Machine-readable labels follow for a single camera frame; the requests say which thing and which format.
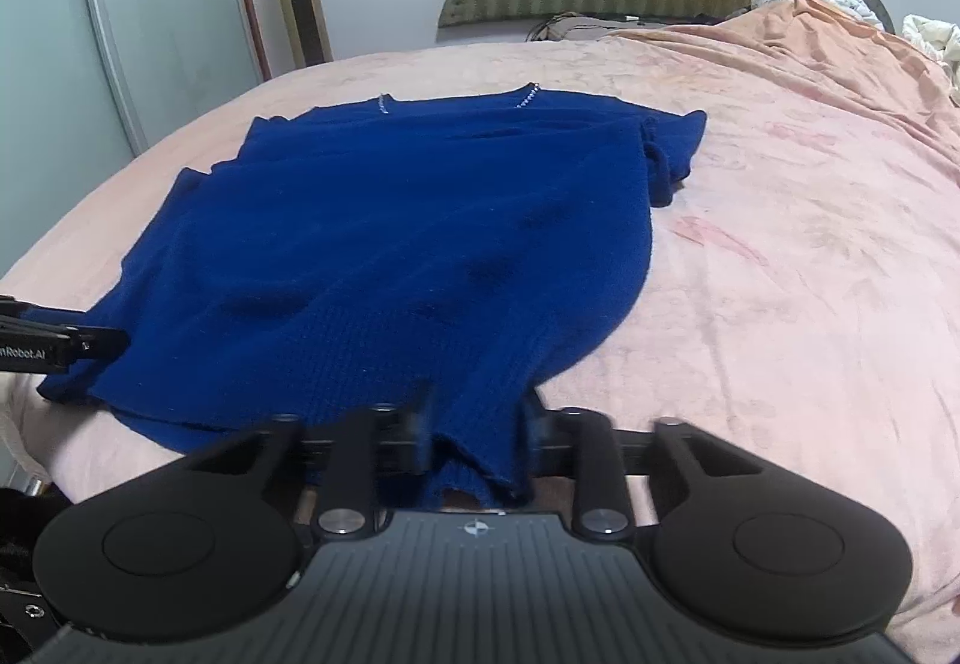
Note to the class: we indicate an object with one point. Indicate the blue beaded sweater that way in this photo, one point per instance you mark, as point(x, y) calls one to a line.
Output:
point(375, 244)

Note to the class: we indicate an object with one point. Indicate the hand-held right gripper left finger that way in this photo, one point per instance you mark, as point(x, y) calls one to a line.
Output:
point(411, 439)

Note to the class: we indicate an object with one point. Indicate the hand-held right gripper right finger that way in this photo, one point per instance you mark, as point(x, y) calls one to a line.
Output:
point(532, 443)

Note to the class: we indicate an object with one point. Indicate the white crumpled cloth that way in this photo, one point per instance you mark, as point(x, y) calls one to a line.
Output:
point(934, 45)

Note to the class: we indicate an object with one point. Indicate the frosted glass door with flowers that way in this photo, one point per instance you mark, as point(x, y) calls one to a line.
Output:
point(112, 34)

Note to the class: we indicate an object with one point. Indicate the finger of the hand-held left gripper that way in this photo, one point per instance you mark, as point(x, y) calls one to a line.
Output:
point(97, 343)

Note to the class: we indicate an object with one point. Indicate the pink bed blanket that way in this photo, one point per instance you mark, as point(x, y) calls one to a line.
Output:
point(787, 274)

